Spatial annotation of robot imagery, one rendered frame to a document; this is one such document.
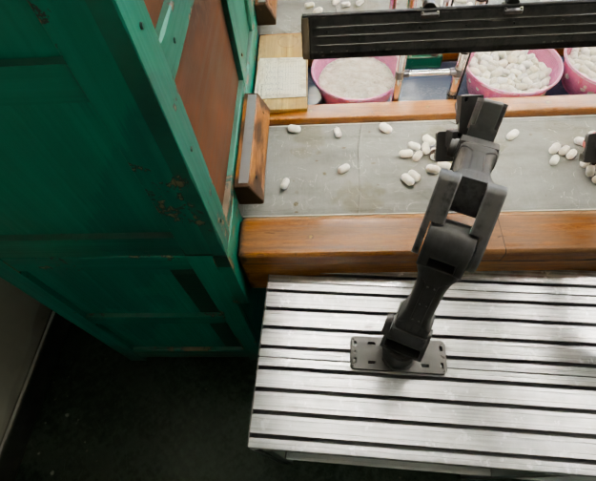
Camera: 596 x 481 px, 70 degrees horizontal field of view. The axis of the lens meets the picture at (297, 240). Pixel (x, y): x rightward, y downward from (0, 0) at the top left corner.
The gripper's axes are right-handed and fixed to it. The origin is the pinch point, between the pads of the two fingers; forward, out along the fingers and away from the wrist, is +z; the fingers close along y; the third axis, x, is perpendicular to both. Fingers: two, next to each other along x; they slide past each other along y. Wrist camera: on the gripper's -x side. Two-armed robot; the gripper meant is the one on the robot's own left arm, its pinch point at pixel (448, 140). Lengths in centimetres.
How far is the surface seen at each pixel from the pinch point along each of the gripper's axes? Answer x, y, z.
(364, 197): 12.5, 19.8, -2.8
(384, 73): -16.3, 10.8, 33.6
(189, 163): -3, 50, -42
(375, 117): -4.8, 15.5, 15.1
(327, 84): -13.8, 28.1, 29.4
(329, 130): -2.0, 27.9, 14.5
